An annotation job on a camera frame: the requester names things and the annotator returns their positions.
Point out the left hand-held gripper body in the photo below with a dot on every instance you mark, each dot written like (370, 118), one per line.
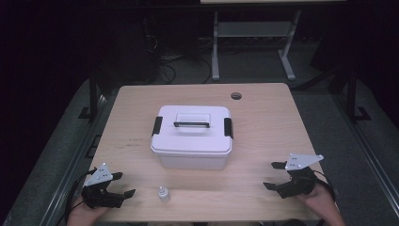
(102, 196)

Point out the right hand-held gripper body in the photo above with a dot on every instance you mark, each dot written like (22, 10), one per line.
(298, 183)

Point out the small white dropper bottle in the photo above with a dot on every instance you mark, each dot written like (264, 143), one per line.
(163, 195)

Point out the white plastic storage box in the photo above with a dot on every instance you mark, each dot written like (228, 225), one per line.
(192, 161)

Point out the white box lid black latches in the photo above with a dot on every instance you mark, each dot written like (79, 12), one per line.
(191, 130)

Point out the person's left hand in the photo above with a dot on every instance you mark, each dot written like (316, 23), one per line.
(86, 215)

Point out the person's right hand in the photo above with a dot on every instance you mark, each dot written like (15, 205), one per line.
(323, 207)

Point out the black metal stand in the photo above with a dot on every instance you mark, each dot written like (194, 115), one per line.
(93, 94)
(353, 97)

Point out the grey metal floor rail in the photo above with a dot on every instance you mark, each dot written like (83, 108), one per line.
(367, 150)
(72, 163)

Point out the grey metal table frame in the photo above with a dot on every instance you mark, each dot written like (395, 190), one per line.
(254, 29)

